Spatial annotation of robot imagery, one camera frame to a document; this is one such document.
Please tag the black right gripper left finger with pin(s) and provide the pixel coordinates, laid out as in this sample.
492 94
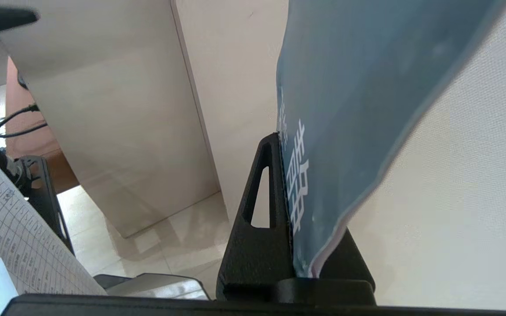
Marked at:
253 254

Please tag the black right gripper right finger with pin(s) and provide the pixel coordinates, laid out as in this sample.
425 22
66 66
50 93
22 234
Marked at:
349 272

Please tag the blue do-not-disturb door hanger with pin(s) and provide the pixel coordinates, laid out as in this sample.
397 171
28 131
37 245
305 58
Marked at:
358 109

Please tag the cream white door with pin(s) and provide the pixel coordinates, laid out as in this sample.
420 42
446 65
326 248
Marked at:
455 175

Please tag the printed table paper sheet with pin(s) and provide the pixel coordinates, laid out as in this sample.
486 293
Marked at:
16 232

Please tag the black robot torso frame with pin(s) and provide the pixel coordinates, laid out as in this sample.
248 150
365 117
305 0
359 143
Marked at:
44 197

